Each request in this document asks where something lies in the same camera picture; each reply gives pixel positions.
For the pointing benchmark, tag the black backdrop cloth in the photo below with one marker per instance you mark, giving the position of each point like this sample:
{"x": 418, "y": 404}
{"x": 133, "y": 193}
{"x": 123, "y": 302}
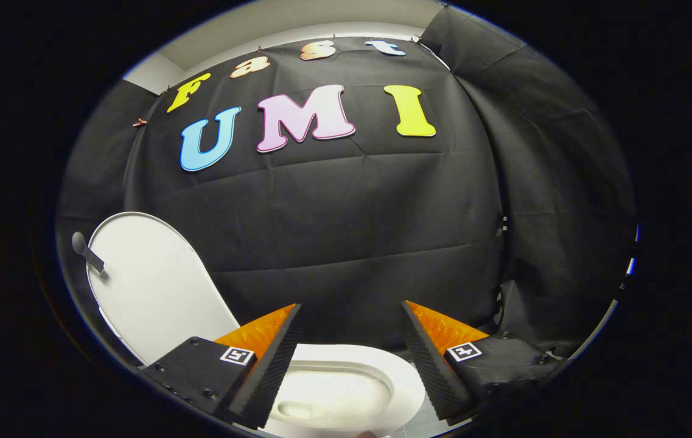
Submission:
{"x": 346, "y": 213}

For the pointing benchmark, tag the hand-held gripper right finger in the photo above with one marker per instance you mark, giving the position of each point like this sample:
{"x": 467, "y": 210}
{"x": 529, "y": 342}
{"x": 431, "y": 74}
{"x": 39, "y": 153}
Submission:
{"x": 431, "y": 371}

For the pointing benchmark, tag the black round lid lifter tab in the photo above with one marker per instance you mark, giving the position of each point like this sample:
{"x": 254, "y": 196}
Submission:
{"x": 87, "y": 252}

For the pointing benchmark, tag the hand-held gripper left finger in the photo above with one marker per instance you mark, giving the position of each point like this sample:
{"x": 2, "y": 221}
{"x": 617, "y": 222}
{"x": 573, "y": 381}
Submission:
{"x": 272, "y": 371}

